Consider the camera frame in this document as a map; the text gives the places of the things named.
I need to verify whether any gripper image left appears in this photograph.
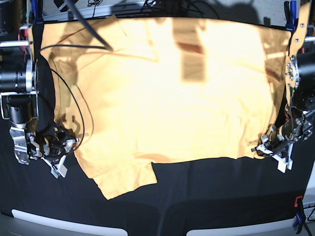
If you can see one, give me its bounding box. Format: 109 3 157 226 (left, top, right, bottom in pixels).
9 122 79 178

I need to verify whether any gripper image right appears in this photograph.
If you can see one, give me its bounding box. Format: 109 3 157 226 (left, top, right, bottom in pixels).
251 108 315 173

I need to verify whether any yellow t-shirt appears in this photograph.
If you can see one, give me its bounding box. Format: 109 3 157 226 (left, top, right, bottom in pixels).
41 16 290 199

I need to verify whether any red black clamp bottom right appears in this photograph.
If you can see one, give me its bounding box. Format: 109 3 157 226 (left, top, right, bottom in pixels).
294 195 303 207

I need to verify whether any blue clamp bottom right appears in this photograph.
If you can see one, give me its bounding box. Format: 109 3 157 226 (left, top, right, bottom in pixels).
292 204 305 235

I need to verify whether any blue clamp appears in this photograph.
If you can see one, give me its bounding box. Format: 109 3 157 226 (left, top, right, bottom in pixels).
292 204 305 235
31 0 44 25
283 0 297 32

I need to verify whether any black table cloth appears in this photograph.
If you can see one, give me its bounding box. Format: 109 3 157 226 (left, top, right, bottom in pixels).
0 17 315 231

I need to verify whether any blue clamp top right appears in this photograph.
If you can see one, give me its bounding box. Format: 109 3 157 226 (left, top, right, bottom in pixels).
283 0 297 32

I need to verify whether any blue clamp top left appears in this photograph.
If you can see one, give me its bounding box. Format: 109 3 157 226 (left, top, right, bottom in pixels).
31 0 44 25

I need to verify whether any black cable bundle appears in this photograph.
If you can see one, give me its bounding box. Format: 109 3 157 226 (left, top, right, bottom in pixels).
140 0 222 20

